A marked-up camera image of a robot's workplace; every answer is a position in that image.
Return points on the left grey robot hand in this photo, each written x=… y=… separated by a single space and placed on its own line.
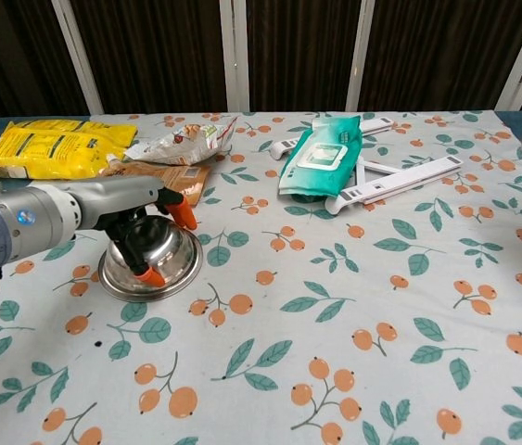
x=117 y=204

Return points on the white folding laptop stand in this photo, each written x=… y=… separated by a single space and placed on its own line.
x=409 y=178

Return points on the dark folding screen white frames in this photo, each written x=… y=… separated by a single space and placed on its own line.
x=158 y=51

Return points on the brown spouted sauce pouch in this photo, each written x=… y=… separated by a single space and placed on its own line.
x=186 y=178

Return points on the teal wet wipes pack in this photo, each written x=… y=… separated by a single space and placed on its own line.
x=321 y=157

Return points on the floral tablecloth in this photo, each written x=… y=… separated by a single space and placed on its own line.
x=260 y=352

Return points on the yellow food bag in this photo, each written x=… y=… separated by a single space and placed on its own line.
x=80 y=127
x=42 y=157

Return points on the steel bowl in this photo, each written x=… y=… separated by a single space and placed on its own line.
x=172 y=252

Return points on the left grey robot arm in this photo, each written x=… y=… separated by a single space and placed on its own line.
x=10 y=222

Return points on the white crumpled snack bag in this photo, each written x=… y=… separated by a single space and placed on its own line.
x=177 y=143

